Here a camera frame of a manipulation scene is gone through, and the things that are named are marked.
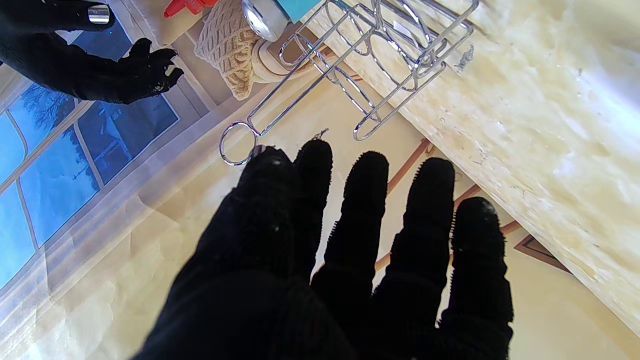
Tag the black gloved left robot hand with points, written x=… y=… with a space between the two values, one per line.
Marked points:
x=280 y=280

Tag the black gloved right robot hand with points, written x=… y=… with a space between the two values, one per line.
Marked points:
x=60 y=65

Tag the red ketchup squeeze bottle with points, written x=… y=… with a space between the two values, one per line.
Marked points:
x=187 y=6

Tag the teal shaker with silver cap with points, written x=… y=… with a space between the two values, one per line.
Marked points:
x=265 y=20

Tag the knitted cushion on backdrop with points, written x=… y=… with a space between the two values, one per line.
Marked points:
x=230 y=45

